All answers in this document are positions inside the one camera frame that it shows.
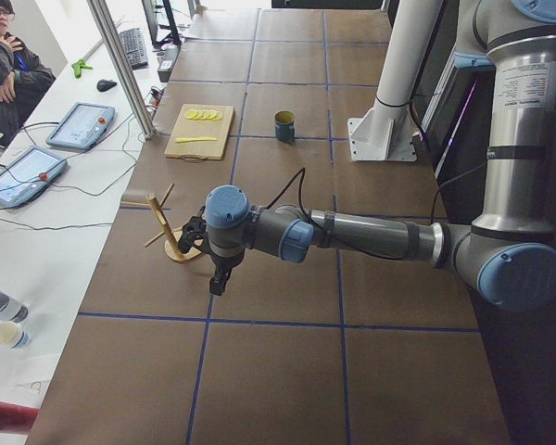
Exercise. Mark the black keyboard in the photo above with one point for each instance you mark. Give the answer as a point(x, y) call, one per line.
point(133, 44)

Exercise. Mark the clear water bottle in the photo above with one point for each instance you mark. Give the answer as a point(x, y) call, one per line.
point(11, 310)

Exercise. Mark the black monitor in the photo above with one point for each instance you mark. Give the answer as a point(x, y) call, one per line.
point(161, 23)

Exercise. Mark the yellow plastic knife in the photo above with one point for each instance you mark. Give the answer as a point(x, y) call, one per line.
point(183, 140)

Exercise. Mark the far teach pendant tablet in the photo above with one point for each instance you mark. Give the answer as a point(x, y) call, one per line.
point(82, 126)

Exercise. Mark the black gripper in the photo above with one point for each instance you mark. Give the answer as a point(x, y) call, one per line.
point(224, 262)

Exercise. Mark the black computer mouse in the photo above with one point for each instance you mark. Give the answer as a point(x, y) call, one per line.
point(105, 85)

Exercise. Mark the red object at edge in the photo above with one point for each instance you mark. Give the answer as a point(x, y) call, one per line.
point(16, 419)

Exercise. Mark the wooden cutting board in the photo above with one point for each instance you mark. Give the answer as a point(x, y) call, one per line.
point(189, 128)

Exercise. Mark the teach pendant tablet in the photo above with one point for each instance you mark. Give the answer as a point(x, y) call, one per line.
point(26, 177)
point(82, 126)

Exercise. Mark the black grey power box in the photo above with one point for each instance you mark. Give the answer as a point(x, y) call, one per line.
point(167, 57)

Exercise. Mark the teal mug yellow inside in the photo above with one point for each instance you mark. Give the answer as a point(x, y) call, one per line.
point(284, 127)

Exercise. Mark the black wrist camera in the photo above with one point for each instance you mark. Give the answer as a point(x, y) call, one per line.
point(194, 234)

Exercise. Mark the white paper cup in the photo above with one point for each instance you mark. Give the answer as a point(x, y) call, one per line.
point(13, 336)

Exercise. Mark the wooden cup storage rack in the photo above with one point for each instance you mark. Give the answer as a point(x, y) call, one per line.
point(171, 235)

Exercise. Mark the white pillar with base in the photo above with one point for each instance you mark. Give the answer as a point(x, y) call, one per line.
point(384, 132)

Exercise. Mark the seated person dark jacket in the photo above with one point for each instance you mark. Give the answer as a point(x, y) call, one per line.
point(24, 79)

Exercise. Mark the aluminium frame post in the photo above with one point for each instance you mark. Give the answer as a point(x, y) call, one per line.
point(110, 37)

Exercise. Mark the green clamp tool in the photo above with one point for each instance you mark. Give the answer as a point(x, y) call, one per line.
point(79, 67)

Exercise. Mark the near teach pendant tablet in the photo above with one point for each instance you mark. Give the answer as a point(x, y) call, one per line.
point(26, 177)

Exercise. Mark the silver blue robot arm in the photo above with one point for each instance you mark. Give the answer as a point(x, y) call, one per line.
point(504, 252)

